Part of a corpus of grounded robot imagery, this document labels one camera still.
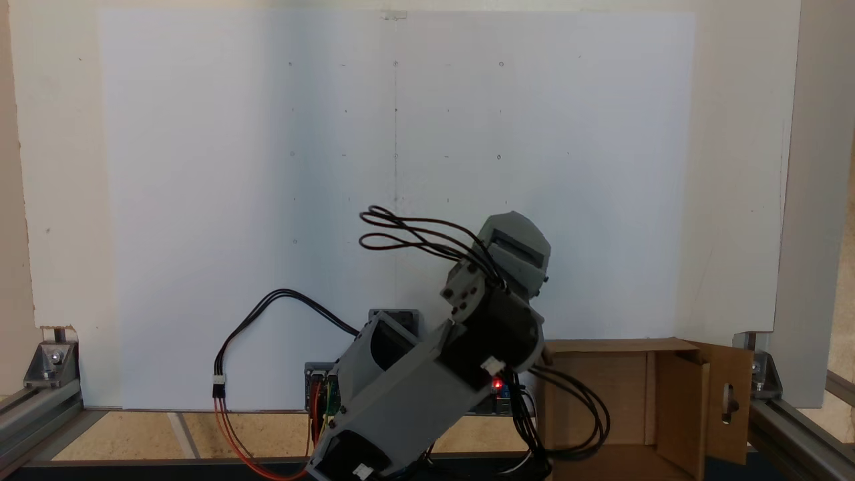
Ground brown cardboard box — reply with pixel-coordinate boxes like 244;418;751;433
536;337;754;481

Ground small circuit board with jumpers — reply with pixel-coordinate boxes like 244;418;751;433
305;362;343;416

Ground white paper sheet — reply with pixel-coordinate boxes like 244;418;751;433
99;10;695;410

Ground black motor cable loop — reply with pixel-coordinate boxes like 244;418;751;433
359;206;510;289

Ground coloured jumper wires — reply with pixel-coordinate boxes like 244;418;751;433
309;377;339;438

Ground metal corner bracket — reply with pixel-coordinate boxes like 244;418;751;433
751;351;784;399
24;341;79;389

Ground aluminium frame post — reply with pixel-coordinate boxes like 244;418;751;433
768;0;855;410
0;0;37;396

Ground black cable with white connector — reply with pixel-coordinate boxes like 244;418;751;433
212;289;361;402

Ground aluminium frame rail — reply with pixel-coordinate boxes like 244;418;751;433
748;395;855;481
825;369;855;407
0;379;85;472

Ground orange and red wires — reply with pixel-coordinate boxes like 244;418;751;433
214;395;316;481

